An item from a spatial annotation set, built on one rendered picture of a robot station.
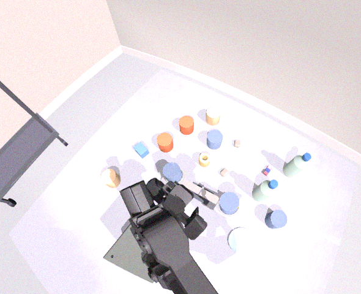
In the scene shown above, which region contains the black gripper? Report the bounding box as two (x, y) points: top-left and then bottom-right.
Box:
(146, 178), (207, 240)

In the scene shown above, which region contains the orange cylinder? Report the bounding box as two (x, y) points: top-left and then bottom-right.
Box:
(157, 133), (174, 153)
(179, 116), (194, 135)

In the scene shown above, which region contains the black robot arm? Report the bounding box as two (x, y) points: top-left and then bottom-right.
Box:
(119, 180), (218, 294)

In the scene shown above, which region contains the light blue block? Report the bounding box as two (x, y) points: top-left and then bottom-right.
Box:
(133, 142), (149, 159)

